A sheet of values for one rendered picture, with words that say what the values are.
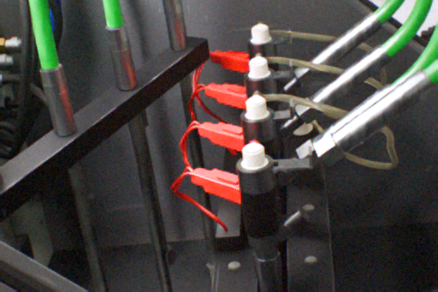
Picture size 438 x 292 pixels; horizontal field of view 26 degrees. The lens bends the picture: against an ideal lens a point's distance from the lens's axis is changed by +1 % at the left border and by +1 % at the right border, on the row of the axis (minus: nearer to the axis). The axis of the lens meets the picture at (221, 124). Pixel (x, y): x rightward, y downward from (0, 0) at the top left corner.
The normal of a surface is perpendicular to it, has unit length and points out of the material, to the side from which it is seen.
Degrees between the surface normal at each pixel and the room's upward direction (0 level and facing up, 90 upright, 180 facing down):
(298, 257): 0
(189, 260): 0
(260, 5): 90
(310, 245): 0
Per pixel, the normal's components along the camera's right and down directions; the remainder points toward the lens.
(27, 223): 0.99, -0.09
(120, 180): -0.06, 0.46
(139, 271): -0.13, -0.88
